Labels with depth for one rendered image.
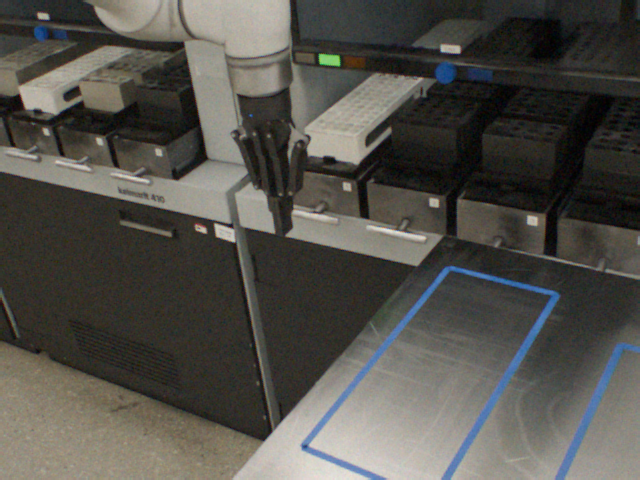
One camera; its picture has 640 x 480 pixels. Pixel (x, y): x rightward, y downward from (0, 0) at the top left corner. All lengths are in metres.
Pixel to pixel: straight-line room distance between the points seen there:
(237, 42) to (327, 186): 0.34
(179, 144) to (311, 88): 0.29
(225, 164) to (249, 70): 0.49
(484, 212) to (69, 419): 1.35
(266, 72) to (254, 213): 0.41
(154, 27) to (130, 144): 0.48
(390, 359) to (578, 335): 0.21
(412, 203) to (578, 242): 0.26
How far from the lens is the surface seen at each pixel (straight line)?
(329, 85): 1.44
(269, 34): 1.06
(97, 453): 2.06
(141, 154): 1.54
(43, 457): 2.11
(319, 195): 1.32
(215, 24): 1.07
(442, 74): 1.18
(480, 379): 0.85
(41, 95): 1.74
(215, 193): 1.46
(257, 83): 1.08
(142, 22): 1.10
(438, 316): 0.94
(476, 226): 1.21
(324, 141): 1.31
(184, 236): 1.58
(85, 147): 1.65
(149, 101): 1.58
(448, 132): 1.24
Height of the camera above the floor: 1.40
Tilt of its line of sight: 32 degrees down
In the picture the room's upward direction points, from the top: 7 degrees counter-clockwise
